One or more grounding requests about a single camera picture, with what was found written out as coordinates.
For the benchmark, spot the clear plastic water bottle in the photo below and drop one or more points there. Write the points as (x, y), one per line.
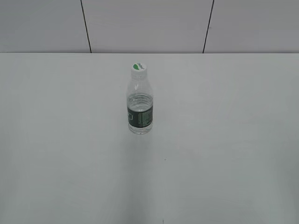
(140, 104)

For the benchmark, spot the white green bottle cap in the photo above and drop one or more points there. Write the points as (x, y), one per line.
(139, 70)

